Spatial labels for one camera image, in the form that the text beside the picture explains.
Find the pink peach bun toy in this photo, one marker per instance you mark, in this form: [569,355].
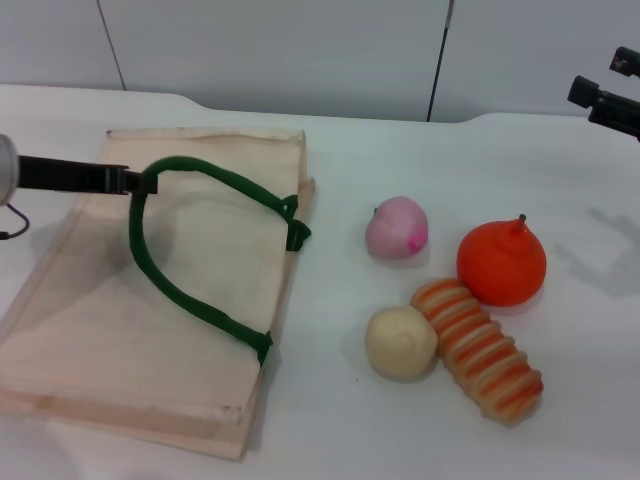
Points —
[395,230]

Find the orange persimmon toy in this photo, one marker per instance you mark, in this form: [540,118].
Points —
[500,265]

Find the thin black pole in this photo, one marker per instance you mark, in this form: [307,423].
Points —
[439,65]

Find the cream egg yolk pastry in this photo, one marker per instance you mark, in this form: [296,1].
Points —
[397,345]

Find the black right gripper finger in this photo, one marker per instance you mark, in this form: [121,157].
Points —
[610,107]
[627,61]

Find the orange striped bread roll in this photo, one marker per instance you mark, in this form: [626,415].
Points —
[482,350]

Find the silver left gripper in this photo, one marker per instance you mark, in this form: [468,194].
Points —
[6,167]

